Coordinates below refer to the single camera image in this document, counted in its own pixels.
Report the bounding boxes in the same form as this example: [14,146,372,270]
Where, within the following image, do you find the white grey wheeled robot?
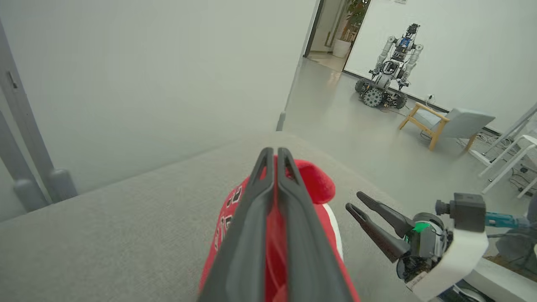
[355,23,424,109]

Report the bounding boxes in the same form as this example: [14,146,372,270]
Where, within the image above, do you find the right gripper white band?
[346,192,490,302]

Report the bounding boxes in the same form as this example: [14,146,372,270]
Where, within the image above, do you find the grey partition post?
[0,21,78,203]
[0,111,49,213]

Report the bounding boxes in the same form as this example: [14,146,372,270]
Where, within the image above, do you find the white metal table frame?
[469,103,537,200]

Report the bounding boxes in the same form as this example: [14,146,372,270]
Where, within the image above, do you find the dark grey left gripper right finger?
[276,147,355,302]

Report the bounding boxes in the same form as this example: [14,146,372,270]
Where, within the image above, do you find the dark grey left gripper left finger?
[197,148,276,302]

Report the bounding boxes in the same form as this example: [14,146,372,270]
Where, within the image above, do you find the green potted plant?
[346,0,370,28]

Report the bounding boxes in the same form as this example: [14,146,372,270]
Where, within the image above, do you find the wooden chair grey cushion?
[399,102,496,151]

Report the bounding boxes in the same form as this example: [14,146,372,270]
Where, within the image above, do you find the red shorts with white stripe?
[198,156,361,302]

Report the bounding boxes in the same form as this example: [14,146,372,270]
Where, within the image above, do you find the teal connector on right wrist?
[485,212,531,229]

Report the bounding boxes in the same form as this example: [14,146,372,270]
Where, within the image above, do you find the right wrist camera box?
[435,193,487,232]

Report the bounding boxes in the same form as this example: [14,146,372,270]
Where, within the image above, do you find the white plant pot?
[333,39,352,59]

